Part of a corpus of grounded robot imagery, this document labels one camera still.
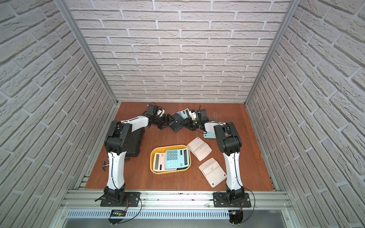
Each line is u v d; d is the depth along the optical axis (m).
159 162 0.83
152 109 0.86
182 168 0.81
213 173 0.81
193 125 0.92
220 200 0.74
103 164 0.85
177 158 0.83
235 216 0.71
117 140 0.58
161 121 0.92
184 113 1.10
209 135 0.97
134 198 0.74
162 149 0.88
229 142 0.59
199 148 0.90
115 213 0.72
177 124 1.03
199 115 0.88
